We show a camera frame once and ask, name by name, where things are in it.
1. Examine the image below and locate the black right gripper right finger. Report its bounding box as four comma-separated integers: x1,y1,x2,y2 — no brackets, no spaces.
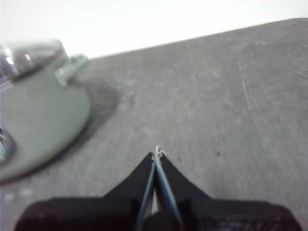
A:
156,153,305,231

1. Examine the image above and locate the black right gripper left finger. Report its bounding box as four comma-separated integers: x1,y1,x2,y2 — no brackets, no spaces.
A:
14,151,155,231

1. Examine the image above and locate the pale green electric pot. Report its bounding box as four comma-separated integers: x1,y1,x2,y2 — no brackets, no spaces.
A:
0,54,91,184

